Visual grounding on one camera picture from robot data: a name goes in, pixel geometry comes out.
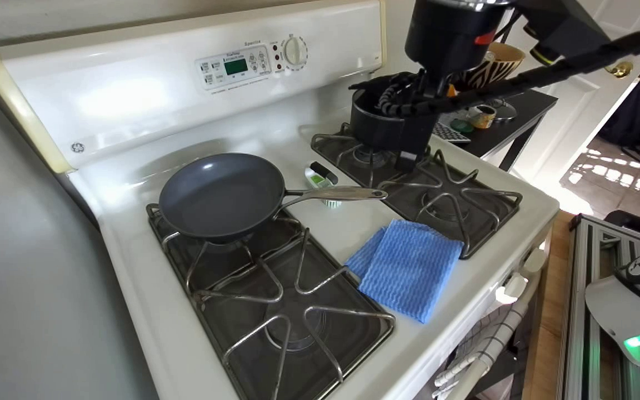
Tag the small white green device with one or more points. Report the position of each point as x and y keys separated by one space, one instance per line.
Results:
x=320 y=177

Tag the striped dish towel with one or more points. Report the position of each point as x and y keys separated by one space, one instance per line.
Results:
x=482 y=348

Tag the roll of tape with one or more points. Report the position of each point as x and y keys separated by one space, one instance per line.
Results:
x=485 y=119

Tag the grey frying pan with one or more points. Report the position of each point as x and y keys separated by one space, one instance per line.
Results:
x=220 y=197

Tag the metal cart frame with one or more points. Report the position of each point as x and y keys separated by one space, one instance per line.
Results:
x=579 y=296

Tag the white panel door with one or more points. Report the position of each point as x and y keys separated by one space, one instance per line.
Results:
x=566 y=135

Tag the black side table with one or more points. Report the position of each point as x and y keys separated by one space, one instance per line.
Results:
x=522 y=111

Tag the grey refrigerator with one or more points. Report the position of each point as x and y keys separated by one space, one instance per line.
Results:
x=23 y=259

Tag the black metal burner grate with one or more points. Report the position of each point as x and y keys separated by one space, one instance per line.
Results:
x=468 y=215
x=276 y=319

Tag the dark saucepan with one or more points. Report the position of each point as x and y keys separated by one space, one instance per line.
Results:
x=382 y=132

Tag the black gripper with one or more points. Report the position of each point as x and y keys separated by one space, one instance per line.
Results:
x=450 y=34

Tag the patterned woven bowl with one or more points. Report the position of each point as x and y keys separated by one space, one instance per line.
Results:
x=495 y=70

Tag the blue cleaning cloth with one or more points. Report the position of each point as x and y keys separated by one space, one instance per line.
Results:
x=409 y=270

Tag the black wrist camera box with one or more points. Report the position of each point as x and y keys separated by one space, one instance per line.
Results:
x=566 y=25

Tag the white gas stove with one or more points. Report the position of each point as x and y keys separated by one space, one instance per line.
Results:
x=149 y=97

